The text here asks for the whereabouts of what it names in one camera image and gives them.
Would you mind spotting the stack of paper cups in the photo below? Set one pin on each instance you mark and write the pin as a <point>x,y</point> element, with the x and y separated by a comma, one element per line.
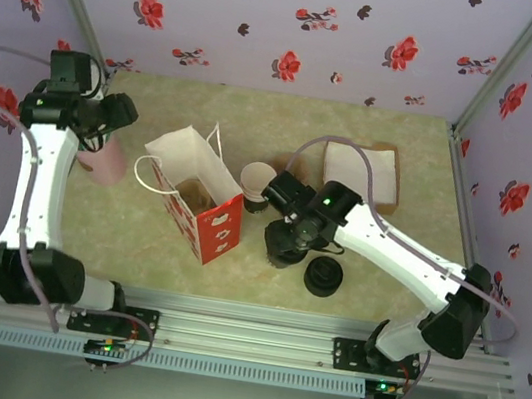
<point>254,180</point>

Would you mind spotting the brown cardboard tray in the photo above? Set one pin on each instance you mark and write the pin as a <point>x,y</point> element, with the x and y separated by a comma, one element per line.
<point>388,210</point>

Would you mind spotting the wide aluminium base rail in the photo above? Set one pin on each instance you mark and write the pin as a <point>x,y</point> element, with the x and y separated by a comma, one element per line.
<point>245,330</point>

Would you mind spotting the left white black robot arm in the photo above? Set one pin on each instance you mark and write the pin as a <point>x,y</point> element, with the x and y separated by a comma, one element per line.
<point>38,183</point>

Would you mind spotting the aluminium side frame rail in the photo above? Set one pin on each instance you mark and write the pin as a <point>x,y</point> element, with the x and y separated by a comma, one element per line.
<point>461,180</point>

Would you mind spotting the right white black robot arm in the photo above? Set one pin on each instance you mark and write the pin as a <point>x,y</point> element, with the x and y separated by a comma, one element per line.
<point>402,264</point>

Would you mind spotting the red white paper bag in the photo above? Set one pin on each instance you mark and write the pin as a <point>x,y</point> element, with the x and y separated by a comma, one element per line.
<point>220,233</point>

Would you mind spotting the stack of black cup lids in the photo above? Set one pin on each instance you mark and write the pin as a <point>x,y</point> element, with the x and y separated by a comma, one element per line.
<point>323,277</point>

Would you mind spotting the small black controller board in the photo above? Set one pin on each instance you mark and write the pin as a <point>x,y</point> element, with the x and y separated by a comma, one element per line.
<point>383,387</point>
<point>106,349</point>

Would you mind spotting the brown pulp cup carrier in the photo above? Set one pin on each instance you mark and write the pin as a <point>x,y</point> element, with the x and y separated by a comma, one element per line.
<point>195,196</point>

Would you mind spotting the pink straw holder cup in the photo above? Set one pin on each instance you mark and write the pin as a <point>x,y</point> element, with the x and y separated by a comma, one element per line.
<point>106,166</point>

